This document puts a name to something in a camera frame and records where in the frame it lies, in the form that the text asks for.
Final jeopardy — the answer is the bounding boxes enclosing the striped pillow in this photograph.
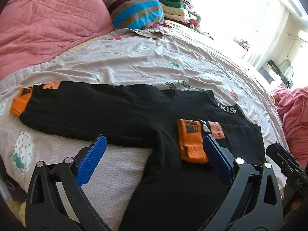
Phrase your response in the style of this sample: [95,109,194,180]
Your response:
[101,0,165,31]

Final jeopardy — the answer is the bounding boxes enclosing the small colourful clutter pile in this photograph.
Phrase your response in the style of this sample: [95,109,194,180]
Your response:
[233,37,251,51]

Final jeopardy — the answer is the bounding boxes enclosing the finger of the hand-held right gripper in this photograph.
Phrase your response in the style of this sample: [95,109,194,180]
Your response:
[266,143,294,174]

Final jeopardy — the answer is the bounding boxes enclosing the stack of folded clothes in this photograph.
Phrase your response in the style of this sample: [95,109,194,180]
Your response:
[159,0,202,32]

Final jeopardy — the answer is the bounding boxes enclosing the pink quilted blanket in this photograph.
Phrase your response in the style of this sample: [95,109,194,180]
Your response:
[0,0,114,80]

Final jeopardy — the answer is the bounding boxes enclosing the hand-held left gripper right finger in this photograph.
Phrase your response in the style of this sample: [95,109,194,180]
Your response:
[197,134,283,231]

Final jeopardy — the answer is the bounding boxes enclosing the crumpled pink blanket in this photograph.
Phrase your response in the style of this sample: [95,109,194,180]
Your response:
[272,85,308,164]

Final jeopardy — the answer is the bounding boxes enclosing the black device with cables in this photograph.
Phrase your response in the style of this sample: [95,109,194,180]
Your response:
[264,60,295,89]

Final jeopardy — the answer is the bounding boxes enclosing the printed mauve bed sheet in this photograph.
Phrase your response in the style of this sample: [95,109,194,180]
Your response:
[0,26,299,231]

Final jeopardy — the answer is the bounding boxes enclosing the black sweatshirt with orange cuffs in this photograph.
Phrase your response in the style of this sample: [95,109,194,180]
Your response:
[10,80,268,231]

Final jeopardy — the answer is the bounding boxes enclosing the white curtain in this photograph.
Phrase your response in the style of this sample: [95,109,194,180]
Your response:
[243,0,290,71]

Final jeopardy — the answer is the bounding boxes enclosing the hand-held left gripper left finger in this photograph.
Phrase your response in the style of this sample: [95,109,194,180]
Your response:
[25,134,114,231]

